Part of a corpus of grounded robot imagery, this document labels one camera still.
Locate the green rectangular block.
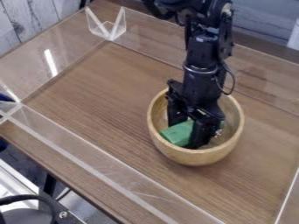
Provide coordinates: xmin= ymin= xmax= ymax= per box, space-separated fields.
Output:
xmin=160 ymin=119 xmax=194 ymax=147

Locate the black cable loop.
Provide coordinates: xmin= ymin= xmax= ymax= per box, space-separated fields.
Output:
xmin=0 ymin=194 xmax=60 ymax=224

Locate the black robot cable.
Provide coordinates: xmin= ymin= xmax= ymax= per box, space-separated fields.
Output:
xmin=214 ymin=59 xmax=238 ymax=96

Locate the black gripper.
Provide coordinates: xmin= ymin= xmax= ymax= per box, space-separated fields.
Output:
xmin=166 ymin=80 xmax=226 ymax=149

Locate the black table leg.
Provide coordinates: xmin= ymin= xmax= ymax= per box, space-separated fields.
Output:
xmin=43 ymin=174 xmax=58 ymax=196

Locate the clear acrylic tray wall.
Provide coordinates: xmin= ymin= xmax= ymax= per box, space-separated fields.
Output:
xmin=0 ymin=1 xmax=299 ymax=224

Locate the brown wooden bowl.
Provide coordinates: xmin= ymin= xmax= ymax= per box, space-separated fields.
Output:
xmin=146 ymin=87 xmax=246 ymax=167

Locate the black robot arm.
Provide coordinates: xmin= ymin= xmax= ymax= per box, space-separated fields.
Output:
xmin=142 ymin=0 xmax=234 ymax=150

